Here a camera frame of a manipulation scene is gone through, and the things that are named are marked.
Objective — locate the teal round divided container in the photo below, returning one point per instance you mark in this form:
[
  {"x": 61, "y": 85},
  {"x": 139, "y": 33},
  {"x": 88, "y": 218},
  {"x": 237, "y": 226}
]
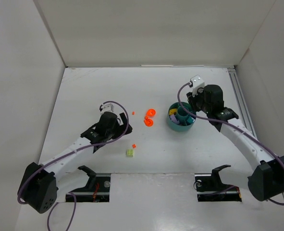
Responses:
[{"x": 181, "y": 115}]

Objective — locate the teal square lego brick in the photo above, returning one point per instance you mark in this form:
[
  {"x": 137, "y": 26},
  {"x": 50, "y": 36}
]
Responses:
[{"x": 190, "y": 120}]

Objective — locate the purple lego brick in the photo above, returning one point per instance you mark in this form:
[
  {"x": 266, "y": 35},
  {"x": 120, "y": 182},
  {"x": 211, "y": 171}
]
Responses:
[{"x": 174, "y": 119}]

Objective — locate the light green brick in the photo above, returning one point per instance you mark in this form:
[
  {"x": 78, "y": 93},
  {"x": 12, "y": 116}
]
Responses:
[{"x": 130, "y": 153}]

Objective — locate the orange yellow long brick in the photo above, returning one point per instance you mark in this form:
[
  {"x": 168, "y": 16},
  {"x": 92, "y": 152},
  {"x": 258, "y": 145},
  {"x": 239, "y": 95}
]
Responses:
[{"x": 172, "y": 111}]

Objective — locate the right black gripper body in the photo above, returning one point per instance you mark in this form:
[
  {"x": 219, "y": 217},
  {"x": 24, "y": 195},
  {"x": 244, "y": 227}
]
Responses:
[{"x": 193, "y": 103}]

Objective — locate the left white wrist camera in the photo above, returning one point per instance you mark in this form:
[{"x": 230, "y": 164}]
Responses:
[{"x": 108, "y": 107}]

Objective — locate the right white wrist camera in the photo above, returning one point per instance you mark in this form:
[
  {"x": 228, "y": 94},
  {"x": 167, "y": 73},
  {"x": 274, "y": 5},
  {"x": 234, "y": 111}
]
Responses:
[{"x": 196, "y": 83}]

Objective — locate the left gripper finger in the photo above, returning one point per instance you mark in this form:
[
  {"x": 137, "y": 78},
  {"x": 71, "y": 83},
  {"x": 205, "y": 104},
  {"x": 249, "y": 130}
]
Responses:
[
  {"x": 124, "y": 118},
  {"x": 127, "y": 129}
]

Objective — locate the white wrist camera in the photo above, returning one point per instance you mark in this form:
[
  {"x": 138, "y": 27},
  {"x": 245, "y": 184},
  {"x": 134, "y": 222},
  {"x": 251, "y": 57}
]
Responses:
[
  {"x": 108, "y": 107},
  {"x": 196, "y": 83}
]

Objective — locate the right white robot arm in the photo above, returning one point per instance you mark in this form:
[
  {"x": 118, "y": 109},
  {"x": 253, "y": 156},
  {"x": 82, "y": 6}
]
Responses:
[{"x": 265, "y": 180}]

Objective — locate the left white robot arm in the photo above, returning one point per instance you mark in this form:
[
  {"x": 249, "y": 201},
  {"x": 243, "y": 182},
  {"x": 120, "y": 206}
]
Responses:
[{"x": 39, "y": 187}]

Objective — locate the aluminium rail right edge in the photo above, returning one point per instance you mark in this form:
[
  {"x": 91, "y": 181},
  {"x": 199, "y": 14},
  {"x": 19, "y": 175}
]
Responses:
[{"x": 244, "y": 112}]

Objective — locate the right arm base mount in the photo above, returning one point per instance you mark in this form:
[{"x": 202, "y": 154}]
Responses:
[{"x": 210, "y": 188}]

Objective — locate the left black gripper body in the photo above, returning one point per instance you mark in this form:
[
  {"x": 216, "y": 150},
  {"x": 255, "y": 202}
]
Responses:
[{"x": 122, "y": 123}]

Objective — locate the orange teardrop dish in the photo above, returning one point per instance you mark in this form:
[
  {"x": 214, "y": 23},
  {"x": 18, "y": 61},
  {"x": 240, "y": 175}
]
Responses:
[
  {"x": 151, "y": 112},
  {"x": 148, "y": 122}
]

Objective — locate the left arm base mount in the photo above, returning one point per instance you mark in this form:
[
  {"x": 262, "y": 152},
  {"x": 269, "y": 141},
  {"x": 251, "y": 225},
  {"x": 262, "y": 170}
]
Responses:
[{"x": 96, "y": 189}]

